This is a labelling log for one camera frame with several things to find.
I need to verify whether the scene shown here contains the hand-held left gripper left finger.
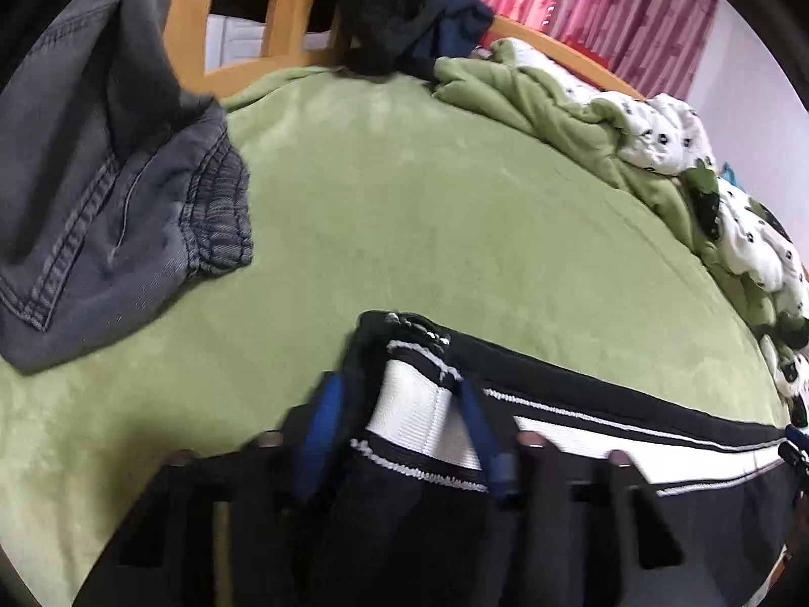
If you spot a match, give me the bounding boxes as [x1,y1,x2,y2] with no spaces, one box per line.
[72,372,355,607]

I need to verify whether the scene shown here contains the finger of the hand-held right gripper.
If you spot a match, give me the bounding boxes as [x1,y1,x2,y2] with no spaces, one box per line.
[777,423,809,476]

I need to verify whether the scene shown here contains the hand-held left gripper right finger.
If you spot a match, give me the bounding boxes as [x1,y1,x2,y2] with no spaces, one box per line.
[452,379,735,607]

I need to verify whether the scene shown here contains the black pants with white stripes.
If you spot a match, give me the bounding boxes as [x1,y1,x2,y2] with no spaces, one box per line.
[303,310,805,607]

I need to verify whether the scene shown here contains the grey denim pants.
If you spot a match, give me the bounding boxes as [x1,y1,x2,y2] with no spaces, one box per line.
[0,0,255,375]

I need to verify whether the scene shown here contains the green fleece blanket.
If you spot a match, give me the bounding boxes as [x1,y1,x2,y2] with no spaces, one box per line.
[0,66,791,607]

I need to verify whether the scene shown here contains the white and green printed quilt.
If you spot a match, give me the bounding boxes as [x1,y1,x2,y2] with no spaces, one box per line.
[433,38,809,429]

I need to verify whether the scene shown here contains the white door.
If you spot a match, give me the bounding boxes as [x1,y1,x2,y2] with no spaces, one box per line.
[203,13,274,74]

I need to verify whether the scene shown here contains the navy blue garment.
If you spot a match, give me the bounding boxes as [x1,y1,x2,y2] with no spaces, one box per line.
[404,0,495,80]

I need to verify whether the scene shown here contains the black garment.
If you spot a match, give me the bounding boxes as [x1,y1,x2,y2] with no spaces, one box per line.
[322,0,444,78]

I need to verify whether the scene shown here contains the pink patterned curtain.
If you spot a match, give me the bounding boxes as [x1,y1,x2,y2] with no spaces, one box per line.
[423,0,722,102]

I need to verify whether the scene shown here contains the wooden bed frame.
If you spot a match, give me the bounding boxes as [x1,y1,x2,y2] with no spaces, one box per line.
[163,0,646,102]

